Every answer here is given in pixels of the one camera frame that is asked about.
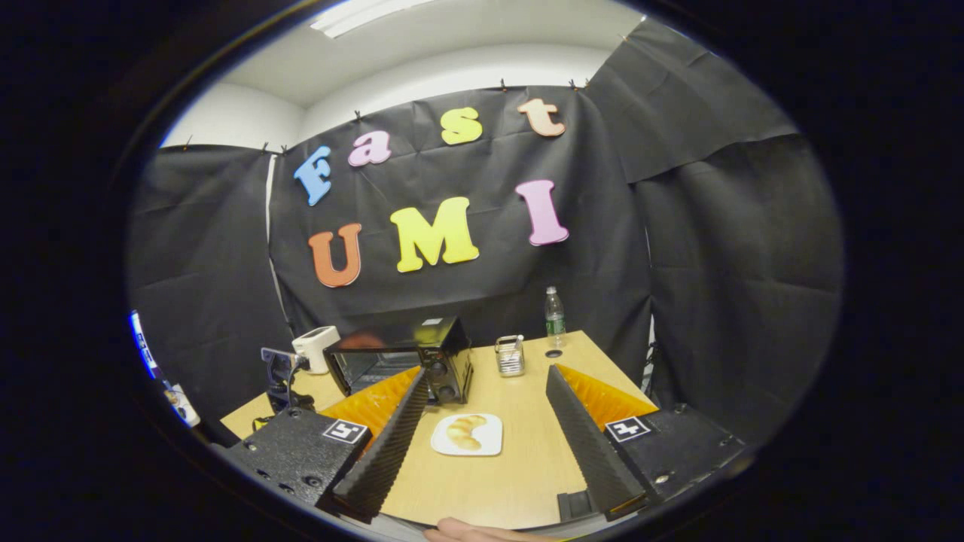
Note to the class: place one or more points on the golden croissant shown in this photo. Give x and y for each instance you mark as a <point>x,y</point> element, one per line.
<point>463,433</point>

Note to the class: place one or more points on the white side desk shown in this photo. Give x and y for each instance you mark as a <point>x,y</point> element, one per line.
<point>182,406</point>

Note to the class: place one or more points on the computer monitor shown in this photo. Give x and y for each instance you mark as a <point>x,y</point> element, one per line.
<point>143,346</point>

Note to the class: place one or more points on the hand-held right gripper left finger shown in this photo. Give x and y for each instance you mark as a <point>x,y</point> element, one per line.
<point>388,452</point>

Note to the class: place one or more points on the white square plate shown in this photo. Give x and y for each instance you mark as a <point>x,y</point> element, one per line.
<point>493,444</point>

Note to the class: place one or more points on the clear plastic water bottle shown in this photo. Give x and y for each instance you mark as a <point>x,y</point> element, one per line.
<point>555,320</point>

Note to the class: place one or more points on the black backdrop cloth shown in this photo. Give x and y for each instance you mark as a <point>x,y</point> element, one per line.
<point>482,286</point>

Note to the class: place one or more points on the black electric oven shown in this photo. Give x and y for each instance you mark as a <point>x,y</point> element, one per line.
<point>444,361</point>

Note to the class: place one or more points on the long ceiling light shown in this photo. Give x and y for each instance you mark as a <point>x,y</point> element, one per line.
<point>361,13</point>

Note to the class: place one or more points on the white toaster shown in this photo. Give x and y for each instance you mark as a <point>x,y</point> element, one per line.
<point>316,348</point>

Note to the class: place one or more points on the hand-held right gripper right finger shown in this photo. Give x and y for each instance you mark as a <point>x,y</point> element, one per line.
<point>587,444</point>

